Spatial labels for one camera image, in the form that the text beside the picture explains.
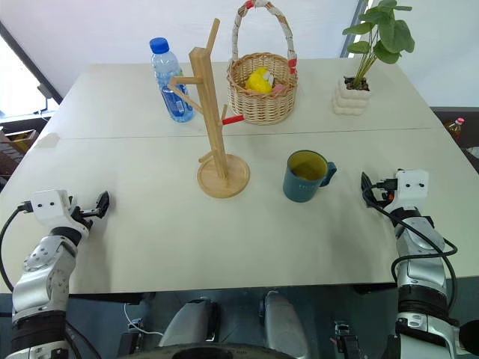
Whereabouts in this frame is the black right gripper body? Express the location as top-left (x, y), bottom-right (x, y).
top-left (369, 178), bottom-right (398, 210)

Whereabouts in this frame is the grey left robot thigh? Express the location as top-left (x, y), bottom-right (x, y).
top-left (158, 298), bottom-right (220, 349)

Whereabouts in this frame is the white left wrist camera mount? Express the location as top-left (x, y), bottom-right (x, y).
top-left (28, 188), bottom-right (91, 236)

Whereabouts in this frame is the grey right robot thigh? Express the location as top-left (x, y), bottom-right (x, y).
top-left (259, 290), bottom-right (308, 359)

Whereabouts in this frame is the green leafy plant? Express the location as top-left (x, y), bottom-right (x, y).
top-left (341, 0), bottom-right (416, 89)

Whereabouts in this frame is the clear water bottle blue cap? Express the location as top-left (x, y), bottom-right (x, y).
top-left (149, 37), bottom-right (196, 124)

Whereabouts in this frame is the wooden mug tree stand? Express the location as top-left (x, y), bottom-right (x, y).
top-left (165, 18), bottom-right (251, 199)

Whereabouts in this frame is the white ribbed plant pot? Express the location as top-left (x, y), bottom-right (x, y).
top-left (331, 76), bottom-right (373, 117)

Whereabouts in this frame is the brown cardboard box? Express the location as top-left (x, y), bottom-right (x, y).
top-left (0, 126), bottom-right (39, 177)

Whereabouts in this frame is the grey robot thigh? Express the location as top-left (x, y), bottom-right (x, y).
top-left (259, 290), bottom-right (308, 359)
top-left (158, 298), bottom-right (220, 349)

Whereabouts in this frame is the teal mug with yellow inside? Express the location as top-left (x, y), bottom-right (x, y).
top-left (282, 150), bottom-right (338, 203)

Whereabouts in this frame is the wicker basket with handle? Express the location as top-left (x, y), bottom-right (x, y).
top-left (226, 0), bottom-right (299, 126)

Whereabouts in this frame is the thin white cable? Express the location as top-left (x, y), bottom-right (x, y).
top-left (123, 301), bottom-right (165, 337)

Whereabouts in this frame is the black diagonal pole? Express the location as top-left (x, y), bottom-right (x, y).
top-left (0, 19), bottom-right (64, 105)

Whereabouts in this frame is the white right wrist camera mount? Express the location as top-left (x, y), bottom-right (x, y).
top-left (384, 168), bottom-right (430, 215)

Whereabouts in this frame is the dark rounded robot torso rim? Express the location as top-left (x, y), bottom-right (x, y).
top-left (123, 341), bottom-right (340, 359)

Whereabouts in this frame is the yellow bottle with red cap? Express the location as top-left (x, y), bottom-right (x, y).
top-left (444, 116), bottom-right (467, 144)

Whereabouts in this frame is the yellow plush toy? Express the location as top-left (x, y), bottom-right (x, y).
top-left (245, 67), bottom-right (275, 93)

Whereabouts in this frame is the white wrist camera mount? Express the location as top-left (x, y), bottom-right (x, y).
top-left (384, 168), bottom-right (430, 215)
top-left (28, 188), bottom-right (91, 236)

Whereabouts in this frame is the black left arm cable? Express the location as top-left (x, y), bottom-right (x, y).
top-left (0, 201), bottom-right (34, 293)

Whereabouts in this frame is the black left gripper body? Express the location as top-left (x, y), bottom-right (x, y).
top-left (69, 203), bottom-right (99, 227)

